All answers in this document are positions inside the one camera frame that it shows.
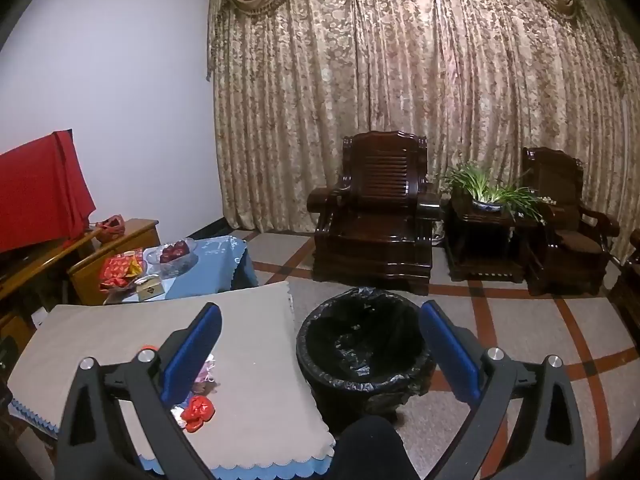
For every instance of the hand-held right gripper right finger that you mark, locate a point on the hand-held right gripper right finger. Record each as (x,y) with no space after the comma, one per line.
(450,355)

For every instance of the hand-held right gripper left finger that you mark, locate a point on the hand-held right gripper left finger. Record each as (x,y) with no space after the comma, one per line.
(197,355)

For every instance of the pink foam wrapper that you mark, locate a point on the pink foam wrapper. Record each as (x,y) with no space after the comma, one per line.
(207,375)

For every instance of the red candy wrapper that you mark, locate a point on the red candy wrapper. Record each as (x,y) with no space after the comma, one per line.
(197,410)

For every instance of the trash bin with black bag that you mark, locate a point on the trash bin with black bag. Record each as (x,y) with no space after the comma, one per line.
(360,340)

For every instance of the beige tablecloth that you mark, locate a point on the beige tablecloth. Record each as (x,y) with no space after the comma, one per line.
(250,360)

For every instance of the small cream box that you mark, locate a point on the small cream box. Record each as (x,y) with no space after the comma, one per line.
(150,289)

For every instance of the glass fruit bowl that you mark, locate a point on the glass fruit bowl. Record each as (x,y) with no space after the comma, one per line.
(175,267)

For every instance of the red apple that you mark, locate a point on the red apple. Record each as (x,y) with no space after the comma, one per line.
(167,254)
(180,249)

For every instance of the dark wooden side table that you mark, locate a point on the dark wooden side table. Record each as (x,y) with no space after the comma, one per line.
(480,250)

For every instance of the red gift packet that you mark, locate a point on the red gift packet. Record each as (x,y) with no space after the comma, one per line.
(115,267)

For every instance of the person's dark trouser leg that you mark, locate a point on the person's dark trouser leg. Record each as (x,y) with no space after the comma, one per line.
(370,450)

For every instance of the small wooden cabinet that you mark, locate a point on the small wooden cabinet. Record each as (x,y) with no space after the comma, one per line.
(100,260)

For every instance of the red woven basket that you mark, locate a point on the red woven basket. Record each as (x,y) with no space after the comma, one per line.
(111,229)

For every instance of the blue and white plant pot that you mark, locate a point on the blue and white plant pot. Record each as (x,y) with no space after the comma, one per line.
(487,206)

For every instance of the green potted plant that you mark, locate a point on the green potted plant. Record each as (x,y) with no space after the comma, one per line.
(480,180)

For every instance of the long wooden cabinet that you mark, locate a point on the long wooden cabinet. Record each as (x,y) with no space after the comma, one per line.
(30,270)

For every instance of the dark wooden chair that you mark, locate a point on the dark wooden chair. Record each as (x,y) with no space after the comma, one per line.
(627,290)

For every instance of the dark wooden armchair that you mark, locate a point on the dark wooden armchair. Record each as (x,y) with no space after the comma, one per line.
(555,185)
(380,175)

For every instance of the red cloth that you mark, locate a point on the red cloth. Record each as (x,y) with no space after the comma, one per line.
(40,190)

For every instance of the beige patterned curtain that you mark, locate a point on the beige patterned curtain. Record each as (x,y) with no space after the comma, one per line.
(400,85)

